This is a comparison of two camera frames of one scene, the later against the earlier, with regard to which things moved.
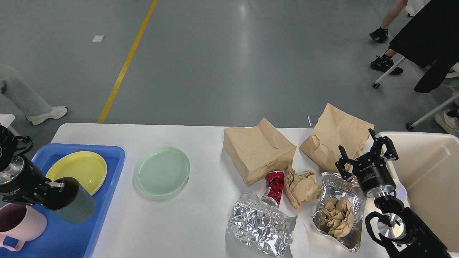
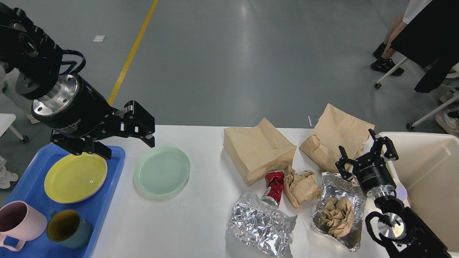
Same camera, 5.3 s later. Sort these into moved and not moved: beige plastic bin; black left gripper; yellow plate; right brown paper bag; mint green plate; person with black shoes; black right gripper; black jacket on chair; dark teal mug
Moved: dark teal mug; person with black shoes; black left gripper
Not moved: yellow plate; black jacket on chair; black right gripper; beige plastic bin; mint green plate; right brown paper bag
